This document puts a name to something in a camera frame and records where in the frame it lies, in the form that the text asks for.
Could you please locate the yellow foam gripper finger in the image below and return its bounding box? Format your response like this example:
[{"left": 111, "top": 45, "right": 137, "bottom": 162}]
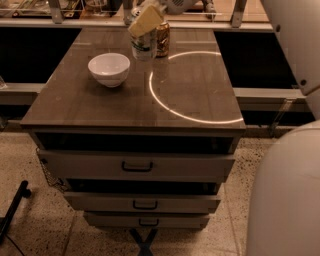
[{"left": 128, "top": 4, "right": 163, "bottom": 37}]

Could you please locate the green white 7up can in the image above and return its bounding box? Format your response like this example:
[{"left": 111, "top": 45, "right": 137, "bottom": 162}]
[{"left": 129, "top": 8, "right": 158, "bottom": 62}]

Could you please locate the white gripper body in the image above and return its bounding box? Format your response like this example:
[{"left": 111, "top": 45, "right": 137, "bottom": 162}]
[{"left": 158, "top": 0, "right": 199, "bottom": 15}]

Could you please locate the bottom grey drawer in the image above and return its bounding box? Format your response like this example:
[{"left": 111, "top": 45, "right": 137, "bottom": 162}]
[{"left": 84, "top": 212, "right": 210, "bottom": 229}]

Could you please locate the white ceramic bowl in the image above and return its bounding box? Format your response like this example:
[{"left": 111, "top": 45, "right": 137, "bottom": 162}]
[{"left": 88, "top": 53, "right": 130, "bottom": 88}]

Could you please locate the grey drawer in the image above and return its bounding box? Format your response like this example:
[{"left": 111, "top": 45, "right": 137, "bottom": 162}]
[
  {"left": 84, "top": 212, "right": 210, "bottom": 229},
  {"left": 38, "top": 150, "right": 234, "bottom": 182},
  {"left": 64, "top": 192, "right": 221, "bottom": 214}
]

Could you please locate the black left stand leg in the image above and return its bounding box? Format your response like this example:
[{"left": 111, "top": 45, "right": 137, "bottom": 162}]
[{"left": 0, "top": 180, "right": 31, "bottom": 244}]

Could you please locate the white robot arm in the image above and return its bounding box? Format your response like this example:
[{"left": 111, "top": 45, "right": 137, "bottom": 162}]
[{"left": 246, "top": 0, "right": 320, "bottom": 256}]

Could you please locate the grey drawer cabinet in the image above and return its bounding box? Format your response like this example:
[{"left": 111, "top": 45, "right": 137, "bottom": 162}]
[{"left": 19, "top": 27, "right": 247, "bottom": 231}]

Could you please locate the middle grey drawer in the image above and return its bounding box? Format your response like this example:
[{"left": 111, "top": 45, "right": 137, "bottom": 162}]
[{"left": 64, "top": 192, "right": 221, "bottom": 214}]

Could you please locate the brown gold soda can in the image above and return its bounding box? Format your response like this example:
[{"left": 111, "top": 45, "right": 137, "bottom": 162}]
[{"left": 156, "top": 21, "right": 170, "bottom": 57}]

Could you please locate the top grey drawer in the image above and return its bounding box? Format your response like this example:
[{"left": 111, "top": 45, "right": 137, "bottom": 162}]
[{"left": 38, "top": 150, "right": 234, "bottom": 182}]

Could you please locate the black cross cabinet base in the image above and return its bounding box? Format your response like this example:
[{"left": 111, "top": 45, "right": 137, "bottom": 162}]
[{"left": 129, "top": 229, "right": 158, "bottom": 256}]

